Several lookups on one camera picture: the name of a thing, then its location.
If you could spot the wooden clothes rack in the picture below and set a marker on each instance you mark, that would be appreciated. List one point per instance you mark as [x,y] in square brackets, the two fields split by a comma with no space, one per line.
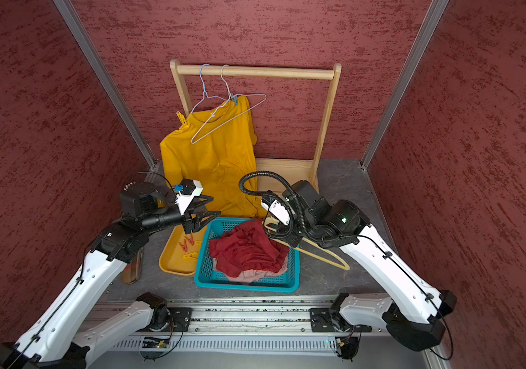
[292,169]

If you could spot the yellow t-shirt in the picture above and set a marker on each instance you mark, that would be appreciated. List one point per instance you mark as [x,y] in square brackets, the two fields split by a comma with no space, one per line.
[219,161]

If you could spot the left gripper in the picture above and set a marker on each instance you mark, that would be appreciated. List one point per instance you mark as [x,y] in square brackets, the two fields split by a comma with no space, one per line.
[188,221]

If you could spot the blue clothespin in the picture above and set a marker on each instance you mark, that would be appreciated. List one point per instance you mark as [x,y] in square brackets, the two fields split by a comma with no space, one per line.
[234,98]

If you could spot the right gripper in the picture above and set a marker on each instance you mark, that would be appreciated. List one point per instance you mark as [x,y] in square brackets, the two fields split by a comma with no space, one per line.
[293,237]

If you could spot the plaid pencil case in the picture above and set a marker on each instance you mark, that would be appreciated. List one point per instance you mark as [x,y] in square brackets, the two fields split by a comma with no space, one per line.
[133,271]

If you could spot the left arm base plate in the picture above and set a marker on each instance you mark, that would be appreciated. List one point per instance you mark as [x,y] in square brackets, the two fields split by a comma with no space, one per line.
[167,320]

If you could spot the white wire hanger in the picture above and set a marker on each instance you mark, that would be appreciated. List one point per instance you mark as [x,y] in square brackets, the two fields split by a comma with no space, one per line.
[225,113]

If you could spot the light blue wire hanger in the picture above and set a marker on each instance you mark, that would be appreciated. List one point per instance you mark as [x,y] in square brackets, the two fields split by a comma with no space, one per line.
[205,94]

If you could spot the aluminium mounting rail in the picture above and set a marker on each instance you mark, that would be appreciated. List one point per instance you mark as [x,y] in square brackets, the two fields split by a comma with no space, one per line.
[277,325]

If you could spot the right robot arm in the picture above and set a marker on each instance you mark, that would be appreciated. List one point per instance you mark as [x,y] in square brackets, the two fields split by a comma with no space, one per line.
[409,309]

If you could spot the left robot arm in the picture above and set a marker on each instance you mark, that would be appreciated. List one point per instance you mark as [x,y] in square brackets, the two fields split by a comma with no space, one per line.
[55,341]

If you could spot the cream plastic hanger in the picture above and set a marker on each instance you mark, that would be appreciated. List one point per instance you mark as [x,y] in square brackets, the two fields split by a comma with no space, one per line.
[305,246]

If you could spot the yellow plastic tray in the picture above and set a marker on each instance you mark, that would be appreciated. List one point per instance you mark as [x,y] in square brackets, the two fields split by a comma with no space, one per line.
[171,259]

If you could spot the dark red t-shirt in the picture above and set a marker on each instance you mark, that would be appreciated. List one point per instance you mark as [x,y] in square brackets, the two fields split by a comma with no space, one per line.
[249,236]

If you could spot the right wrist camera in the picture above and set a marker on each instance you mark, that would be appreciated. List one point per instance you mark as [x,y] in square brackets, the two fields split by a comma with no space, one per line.
[276,212]

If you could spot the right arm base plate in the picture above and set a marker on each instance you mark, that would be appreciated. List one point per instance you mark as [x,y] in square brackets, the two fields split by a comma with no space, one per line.
[324,320]

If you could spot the pink printed t-shirt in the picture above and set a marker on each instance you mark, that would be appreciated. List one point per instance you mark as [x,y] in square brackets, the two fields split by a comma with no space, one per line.
[249,267]

